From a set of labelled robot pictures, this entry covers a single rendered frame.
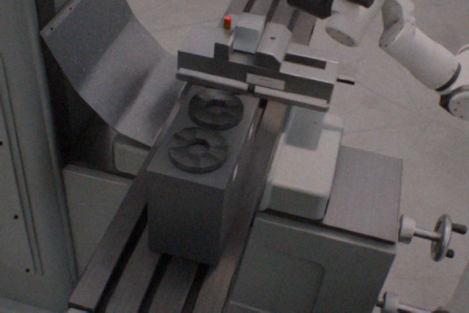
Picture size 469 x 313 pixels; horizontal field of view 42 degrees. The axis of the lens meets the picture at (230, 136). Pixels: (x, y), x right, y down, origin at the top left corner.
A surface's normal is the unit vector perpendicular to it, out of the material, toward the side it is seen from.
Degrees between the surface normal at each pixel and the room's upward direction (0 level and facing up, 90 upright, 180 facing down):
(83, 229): 90
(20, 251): 89
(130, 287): 0
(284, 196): 90
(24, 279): 89
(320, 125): 0
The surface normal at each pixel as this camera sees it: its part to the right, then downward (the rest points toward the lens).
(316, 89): -0.25, 0.63
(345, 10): -0.32, -0.28
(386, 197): 0.07, -0.74
